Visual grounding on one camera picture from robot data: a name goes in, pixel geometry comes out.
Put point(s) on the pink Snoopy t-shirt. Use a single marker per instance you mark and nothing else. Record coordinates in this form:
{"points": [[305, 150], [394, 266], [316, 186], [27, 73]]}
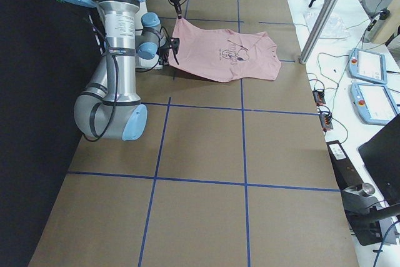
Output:
{"points": [[223, 55]]}

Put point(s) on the blue tape grid lines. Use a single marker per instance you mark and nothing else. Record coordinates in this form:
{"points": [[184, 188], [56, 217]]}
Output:
{"points": [[231, 174]]}

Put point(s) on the upper orange circuit board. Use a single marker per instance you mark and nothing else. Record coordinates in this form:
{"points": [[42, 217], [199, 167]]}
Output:
{"points": [[319, 96]]}

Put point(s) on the orange circuit board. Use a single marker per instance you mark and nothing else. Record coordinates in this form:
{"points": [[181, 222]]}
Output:
{"points": [[326, 121], [319, 96]]}

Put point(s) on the clear plastic bag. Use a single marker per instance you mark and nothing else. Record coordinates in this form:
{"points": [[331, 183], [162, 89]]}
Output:
{"points": [[334, 28]]}

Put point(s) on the lower orange circuit board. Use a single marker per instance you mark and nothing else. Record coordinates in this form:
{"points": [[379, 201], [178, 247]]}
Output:
{"points": [[326, 121]]}

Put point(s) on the upper teach pendant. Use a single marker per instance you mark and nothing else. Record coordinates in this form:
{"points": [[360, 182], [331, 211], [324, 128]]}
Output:
{"points": [[367, 66]]}

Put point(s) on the teach pendant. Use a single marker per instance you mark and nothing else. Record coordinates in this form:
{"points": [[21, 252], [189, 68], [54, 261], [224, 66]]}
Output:
{"points": [[367, 66], [373, 103]]}

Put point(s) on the grey chair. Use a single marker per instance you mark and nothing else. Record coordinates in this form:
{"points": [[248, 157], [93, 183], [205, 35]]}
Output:
{"points": [[372, 7]]}

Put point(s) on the lower teach pendant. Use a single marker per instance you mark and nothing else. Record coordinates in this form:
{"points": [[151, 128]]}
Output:
{"points": [[373, 103]]}

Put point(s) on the black box with label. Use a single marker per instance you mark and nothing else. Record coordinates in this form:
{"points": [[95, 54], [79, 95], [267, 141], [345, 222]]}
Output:
{"points": [[344, 170]]}

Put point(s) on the aluminium frame post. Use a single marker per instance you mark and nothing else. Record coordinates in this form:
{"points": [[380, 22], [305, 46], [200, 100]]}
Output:
{"points": [[318, 27]]}

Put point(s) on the black metal camera mount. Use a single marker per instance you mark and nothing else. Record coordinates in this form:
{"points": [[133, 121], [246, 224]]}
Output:
{"points": [[369, 219]]}

